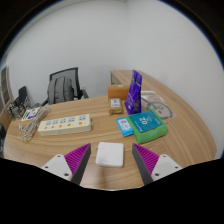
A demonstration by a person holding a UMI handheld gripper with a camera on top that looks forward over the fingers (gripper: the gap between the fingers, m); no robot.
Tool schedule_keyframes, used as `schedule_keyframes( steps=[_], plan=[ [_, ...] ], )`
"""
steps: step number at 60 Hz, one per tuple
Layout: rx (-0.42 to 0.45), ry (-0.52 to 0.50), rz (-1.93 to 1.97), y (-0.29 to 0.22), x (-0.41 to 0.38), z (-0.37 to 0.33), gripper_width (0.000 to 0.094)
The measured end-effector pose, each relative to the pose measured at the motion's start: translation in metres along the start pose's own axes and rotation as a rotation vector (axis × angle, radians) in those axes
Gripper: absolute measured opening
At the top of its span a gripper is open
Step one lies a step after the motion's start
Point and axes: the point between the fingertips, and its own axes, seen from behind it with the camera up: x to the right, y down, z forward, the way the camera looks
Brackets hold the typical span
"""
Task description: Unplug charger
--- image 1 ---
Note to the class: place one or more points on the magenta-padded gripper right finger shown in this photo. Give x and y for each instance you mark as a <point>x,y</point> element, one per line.
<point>162,165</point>

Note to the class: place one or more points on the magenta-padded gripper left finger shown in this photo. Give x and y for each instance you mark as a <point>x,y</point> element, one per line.
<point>60,165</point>

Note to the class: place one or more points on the white charger block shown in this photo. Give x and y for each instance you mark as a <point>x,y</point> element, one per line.
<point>110,154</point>

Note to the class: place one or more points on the green cloth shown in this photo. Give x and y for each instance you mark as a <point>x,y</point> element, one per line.
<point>150,136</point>

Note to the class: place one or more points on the cream power strip orange buttons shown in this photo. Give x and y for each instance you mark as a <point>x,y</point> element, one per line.
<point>65,125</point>

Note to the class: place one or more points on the teal flat packet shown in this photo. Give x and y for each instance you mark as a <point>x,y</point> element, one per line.
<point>145,121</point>

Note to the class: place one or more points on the blue wipes packet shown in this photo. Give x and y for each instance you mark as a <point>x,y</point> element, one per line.
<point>124,126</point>

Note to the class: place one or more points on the stack of cardboard boxes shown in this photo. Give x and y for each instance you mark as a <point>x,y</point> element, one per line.
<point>15,109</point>

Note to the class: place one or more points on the grey backpack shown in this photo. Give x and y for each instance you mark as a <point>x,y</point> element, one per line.
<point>60,90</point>

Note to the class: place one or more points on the purple standing pouch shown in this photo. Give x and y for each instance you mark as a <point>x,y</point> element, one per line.
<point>134,95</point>

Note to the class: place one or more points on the black visitor chair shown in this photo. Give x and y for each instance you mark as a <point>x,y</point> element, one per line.
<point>23,93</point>

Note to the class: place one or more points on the brown cardboard box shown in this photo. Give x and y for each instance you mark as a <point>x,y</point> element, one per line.
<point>117,91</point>

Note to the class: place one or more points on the black mesh office chair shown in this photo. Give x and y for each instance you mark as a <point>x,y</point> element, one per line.
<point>75,75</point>

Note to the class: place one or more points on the wooden side cabinet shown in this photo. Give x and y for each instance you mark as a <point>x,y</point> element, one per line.
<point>120,77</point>

